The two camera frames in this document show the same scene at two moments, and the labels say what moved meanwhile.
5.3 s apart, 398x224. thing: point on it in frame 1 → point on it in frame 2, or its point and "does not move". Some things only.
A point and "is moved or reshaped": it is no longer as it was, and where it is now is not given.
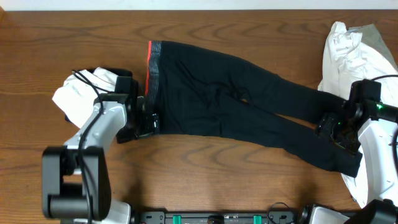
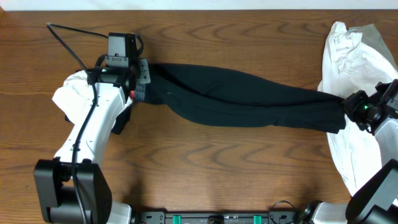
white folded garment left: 76,98 does not move
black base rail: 219,217 does not move
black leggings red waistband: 202,92 is moved or reshaped
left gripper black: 148,123 → 137,78
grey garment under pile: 371,37 does not move
